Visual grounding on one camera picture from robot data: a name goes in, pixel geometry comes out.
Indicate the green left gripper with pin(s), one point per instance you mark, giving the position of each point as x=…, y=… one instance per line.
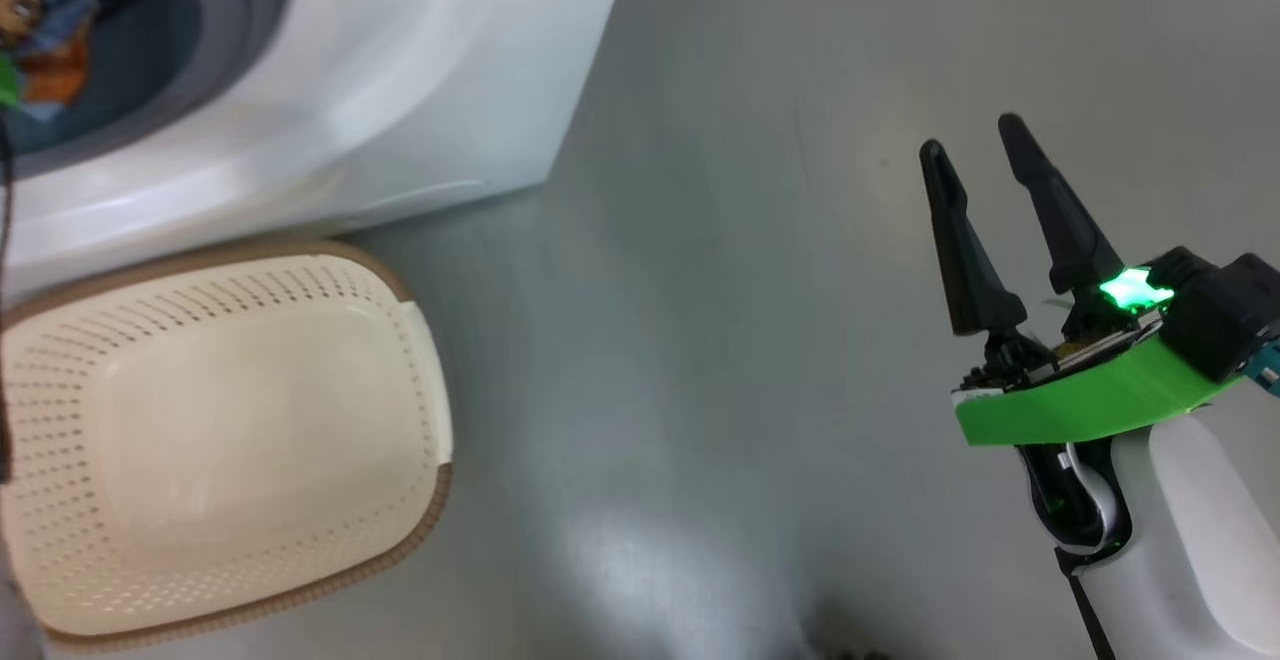
x=7, y=80

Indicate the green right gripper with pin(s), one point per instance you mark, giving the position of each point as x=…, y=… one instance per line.
x=1090, y=405

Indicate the white front-load washing machine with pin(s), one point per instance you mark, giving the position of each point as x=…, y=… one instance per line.
x=400, y=90

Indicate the cream perforated laundry basket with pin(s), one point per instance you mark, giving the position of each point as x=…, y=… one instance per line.
x=220, y=440

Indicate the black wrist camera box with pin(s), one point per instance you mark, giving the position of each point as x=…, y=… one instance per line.
x=1225, y=310

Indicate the blue cartoon print garment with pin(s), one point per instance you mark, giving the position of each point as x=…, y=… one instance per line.
x=55, y=10

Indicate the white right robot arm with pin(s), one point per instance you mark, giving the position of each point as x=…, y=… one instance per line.
x=1200, y=540

